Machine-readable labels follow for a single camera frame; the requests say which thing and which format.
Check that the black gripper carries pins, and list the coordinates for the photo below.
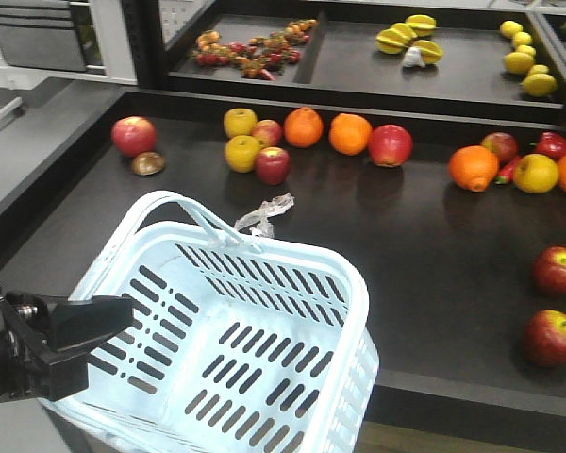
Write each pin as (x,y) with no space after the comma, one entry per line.
(44,341)

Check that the light blue plastic basket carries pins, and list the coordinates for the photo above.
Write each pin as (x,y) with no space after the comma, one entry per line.
(238,344)

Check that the brown half shell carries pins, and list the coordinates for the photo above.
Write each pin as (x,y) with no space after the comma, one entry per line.
(148,163)

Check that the crumpled clear plastic wrap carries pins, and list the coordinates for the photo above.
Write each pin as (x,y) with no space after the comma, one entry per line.
(257,222)

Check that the yellow apple front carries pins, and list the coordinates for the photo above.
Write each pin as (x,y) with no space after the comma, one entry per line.
(241,152)

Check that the yellow apple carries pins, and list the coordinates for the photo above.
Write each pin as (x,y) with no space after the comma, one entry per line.
(241,152)
(536,174)
(239,121)

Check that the red apple front pair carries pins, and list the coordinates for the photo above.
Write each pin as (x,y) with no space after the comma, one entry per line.
(273,165)

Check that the yellow apple back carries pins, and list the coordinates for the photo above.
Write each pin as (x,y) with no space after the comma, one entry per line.
(239,121)

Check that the small red apple pair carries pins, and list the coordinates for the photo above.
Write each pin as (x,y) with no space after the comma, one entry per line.
(268,133)

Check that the orange back left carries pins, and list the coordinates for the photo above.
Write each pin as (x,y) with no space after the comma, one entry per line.
(303,127)

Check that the cherry tomato vine cluster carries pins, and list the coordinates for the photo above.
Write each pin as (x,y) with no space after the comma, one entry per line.
(260,57)

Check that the orange back middle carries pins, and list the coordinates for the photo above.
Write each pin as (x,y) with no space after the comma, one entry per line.
(349,133)

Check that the large red apple back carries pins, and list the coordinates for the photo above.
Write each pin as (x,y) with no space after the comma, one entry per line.
(390,145)

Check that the white garlic bulb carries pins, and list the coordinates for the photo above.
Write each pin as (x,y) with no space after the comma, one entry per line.
(413,58)

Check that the orange with nub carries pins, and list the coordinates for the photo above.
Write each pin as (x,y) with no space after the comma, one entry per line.
(473,168)

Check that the red chili pepper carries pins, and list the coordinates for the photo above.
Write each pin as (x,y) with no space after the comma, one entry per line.
(506,173)

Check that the red bell pepper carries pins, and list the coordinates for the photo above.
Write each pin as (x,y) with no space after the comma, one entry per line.
(551,145)

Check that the yellow lemon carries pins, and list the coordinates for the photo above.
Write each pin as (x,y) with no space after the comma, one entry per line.
(539,85)

